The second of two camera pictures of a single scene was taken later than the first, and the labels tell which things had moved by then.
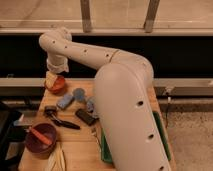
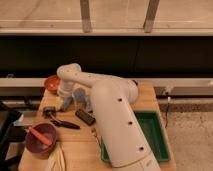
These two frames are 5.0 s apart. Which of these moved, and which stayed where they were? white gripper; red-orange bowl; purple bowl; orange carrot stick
Moved: white gripper
Stayed: red-orange bowl; orange carrot stick; purple bowl
